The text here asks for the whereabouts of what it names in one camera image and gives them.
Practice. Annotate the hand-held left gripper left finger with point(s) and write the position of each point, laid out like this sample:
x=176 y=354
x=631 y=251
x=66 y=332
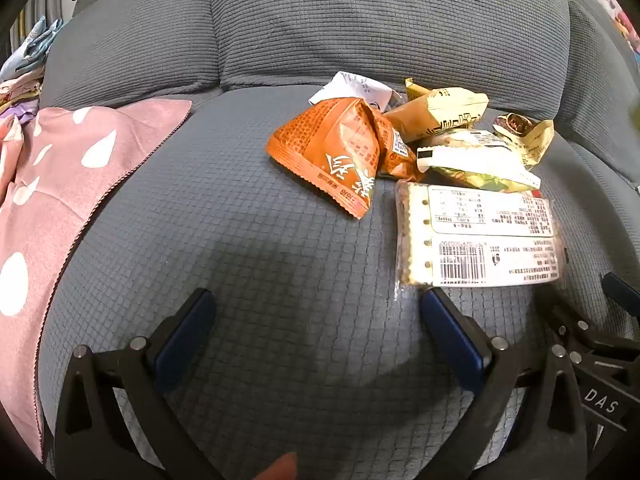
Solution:
x=182 y=340

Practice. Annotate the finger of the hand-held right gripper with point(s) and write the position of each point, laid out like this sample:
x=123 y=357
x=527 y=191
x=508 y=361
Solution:
x=625 y=292
x=570 y=317

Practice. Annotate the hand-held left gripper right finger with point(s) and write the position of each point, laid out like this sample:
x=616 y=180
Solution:
x=452 y=340

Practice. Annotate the clear cracker packet white labels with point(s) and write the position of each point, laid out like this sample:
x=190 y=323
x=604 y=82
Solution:
x=480 y=240

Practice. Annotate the green and white snack packet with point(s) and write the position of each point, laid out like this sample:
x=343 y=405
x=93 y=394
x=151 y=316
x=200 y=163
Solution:
x=470 y=160

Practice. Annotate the yellow snack packet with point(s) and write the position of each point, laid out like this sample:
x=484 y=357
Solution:
x=440 y=110

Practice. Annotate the orange snack packet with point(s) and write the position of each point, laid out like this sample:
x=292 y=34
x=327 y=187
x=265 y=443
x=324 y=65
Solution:
x=325 y=145

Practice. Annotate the person's left hand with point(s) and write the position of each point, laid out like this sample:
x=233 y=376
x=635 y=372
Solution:
x=280 y=467

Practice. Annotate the grey sofa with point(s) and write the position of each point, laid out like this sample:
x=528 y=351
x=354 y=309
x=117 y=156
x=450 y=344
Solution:
x=240 y=260

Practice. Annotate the brown and cream snack packet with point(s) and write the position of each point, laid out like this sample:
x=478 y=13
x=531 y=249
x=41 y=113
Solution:
x=530 y=140

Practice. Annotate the pink white-spotted cloth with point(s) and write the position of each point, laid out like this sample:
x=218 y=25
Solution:
x=65 y=185

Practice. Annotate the grey sofa back cushion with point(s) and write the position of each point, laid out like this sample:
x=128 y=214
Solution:
x=600 y=90
x=130 y=45
x=390 y=20

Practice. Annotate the colourful printed cloth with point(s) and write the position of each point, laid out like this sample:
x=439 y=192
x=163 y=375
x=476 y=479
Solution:
x=612 y=5

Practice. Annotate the pile of colourful clothes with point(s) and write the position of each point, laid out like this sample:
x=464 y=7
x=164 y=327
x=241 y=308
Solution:
x=35 y=45

